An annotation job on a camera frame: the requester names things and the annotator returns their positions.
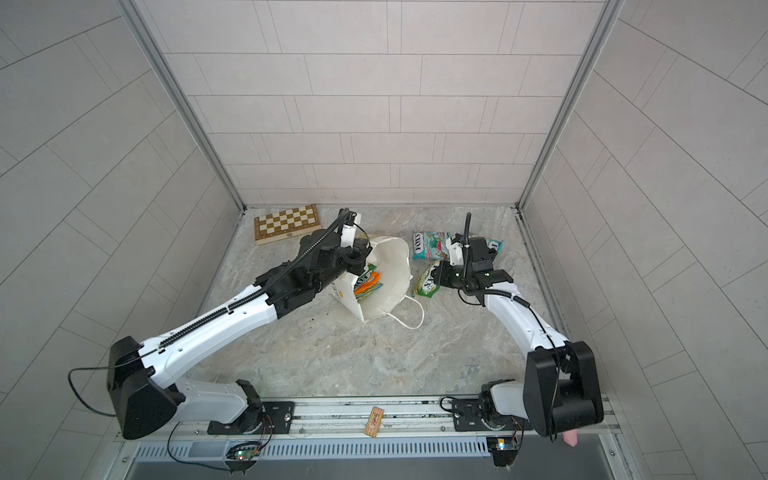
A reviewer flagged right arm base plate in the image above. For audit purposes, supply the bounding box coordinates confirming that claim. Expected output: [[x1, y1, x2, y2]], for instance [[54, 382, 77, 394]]
[[440, 396, 531, 432]]

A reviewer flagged left controller board with LED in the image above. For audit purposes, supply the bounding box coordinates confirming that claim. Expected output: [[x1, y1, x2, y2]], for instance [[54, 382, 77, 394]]
[[224, 441, 263, 475]]

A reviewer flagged green spring tea candy bag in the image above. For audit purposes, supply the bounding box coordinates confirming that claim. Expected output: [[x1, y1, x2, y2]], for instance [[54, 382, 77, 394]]
[[413, 261, 441, 298]]

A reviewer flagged wooden chessboard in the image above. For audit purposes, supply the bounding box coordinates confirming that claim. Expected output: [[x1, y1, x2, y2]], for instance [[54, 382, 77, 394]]
[[254, 205, 322, 245]]

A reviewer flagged orange fruit candy bag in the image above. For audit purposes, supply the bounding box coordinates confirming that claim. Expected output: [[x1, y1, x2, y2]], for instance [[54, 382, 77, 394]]
[[353, 264, 382, 299]]

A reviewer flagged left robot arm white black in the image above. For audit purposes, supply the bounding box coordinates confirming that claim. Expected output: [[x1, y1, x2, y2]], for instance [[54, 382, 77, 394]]
[[106, 230, 372, 440]]

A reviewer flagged teal mint candy bag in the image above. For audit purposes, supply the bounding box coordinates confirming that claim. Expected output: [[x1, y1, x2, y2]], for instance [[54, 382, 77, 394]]
[[412, 231, 450, 261], [486, 239, 503, 253]]

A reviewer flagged black cable left base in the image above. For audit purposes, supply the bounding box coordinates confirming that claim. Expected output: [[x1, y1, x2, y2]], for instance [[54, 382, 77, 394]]
[[166, 419, 232, 473]]

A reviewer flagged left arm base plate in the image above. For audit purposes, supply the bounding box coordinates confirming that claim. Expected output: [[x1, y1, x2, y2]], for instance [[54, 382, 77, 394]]
[[207, 401, 296, 436]]

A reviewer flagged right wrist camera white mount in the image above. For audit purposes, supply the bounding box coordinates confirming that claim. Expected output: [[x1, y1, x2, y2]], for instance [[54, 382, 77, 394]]
[[447, 240, 464, 266]]

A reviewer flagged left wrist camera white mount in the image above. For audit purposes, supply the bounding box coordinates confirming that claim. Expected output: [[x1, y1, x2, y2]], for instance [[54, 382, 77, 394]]
[[340, 210, 357, 248]]

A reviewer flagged pink pig toy on rail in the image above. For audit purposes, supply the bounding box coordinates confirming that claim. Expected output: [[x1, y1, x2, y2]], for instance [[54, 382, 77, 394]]
[[562, 430, 578, 447]]

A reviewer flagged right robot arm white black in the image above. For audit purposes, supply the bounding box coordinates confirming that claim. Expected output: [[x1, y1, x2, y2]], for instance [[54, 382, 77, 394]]
[[431, 233, 604, 437]]

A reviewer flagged aluminium front rail frame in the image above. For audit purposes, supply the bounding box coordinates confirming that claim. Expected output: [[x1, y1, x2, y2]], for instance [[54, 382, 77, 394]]
[[116, 392, 622, 444]]

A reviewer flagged white paper bag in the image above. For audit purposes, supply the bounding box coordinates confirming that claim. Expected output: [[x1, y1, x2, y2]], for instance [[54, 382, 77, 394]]
[[331, 236, 425, 330]]

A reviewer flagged right controller board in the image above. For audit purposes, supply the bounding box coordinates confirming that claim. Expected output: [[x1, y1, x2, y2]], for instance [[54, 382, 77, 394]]
[[486, 436, 521, 468]]

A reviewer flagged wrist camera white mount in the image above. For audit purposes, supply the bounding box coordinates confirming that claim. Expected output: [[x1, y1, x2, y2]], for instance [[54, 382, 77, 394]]
[[340, 210, 357, 248], [447, 240, 464, 266]]

